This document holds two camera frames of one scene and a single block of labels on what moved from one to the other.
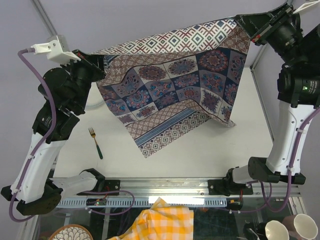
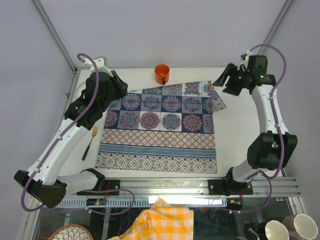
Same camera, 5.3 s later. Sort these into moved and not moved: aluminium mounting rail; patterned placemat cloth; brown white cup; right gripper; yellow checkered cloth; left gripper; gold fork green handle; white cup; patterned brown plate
Moved: left gripper; gold fork green handle; patterned placemat cloth; right gripper
Not moved: patterned brown plate; brown white cup; white cup; aluminium mounting rail; yellow checkered cloth
